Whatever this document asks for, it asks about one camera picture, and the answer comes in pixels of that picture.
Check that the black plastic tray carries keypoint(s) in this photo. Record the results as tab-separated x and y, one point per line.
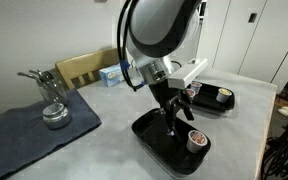
157	140
210	103

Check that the light blue tissue box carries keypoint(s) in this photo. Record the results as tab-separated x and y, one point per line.
112	76

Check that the yellow lid coffee pod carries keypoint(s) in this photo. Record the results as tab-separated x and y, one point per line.
223	95

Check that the short glass jar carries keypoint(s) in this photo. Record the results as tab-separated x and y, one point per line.
56	116

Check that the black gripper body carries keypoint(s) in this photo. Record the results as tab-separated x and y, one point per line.
164	93

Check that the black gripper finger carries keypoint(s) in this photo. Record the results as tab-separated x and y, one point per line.
171	120
187	110

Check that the dark blue cloth mat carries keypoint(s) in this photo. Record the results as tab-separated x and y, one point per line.
24	140

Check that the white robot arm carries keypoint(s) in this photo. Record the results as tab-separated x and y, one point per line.
160	30

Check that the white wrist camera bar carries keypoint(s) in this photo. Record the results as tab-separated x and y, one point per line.
187	75

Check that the wooden chair back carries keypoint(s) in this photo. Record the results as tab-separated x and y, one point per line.
84	66

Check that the silver metal holder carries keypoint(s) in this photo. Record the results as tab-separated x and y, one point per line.
50	86

